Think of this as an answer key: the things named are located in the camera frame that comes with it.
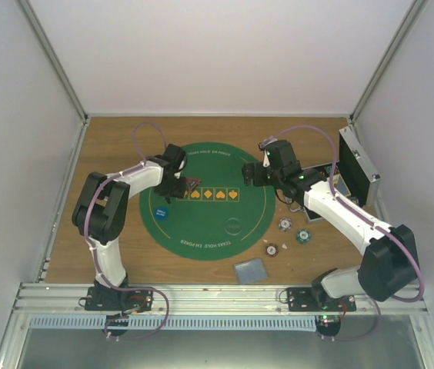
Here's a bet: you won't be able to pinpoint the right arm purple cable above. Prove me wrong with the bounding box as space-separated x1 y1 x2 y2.
259 125 426 301

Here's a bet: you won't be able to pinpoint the card deck in case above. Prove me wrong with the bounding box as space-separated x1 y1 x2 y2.
333 174 351 197

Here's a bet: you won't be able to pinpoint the grey slotted cable duct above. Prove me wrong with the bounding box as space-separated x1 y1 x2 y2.
29 314 316 332

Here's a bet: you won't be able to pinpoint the aluminium poker case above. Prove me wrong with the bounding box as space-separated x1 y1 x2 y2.
305 126 380 224

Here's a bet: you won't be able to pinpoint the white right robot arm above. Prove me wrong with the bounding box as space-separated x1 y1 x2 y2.
242 139 422 311

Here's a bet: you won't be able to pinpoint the blue poker chip stack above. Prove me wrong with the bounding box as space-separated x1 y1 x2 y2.
279 218 292 231

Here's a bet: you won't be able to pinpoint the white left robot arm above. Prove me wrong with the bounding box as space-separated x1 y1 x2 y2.
72 144 188 311

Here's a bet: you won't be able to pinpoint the aluminium frame rail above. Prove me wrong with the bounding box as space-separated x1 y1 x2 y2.
12 282 429 314

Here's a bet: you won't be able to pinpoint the green poker chip stack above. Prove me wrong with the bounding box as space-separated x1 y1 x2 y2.
296 229 312 244

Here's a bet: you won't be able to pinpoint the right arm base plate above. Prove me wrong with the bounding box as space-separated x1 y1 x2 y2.
278 287 357 313

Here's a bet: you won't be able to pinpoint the blue playing card deck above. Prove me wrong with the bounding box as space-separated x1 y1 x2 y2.
234 258 268 284

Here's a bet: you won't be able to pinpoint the black red all-in triangle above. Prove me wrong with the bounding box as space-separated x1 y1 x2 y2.
186 177 202 194

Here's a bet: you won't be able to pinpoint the red poker chip stack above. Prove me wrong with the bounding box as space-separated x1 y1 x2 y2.
265 244 279 258

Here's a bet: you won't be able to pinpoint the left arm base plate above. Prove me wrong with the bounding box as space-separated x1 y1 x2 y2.
78 284 152 313

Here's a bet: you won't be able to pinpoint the round green poker mat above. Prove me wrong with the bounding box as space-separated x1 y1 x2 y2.
139 142 275 261

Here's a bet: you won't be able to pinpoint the blue small blind button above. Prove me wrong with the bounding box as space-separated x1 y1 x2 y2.
153 206 169 220

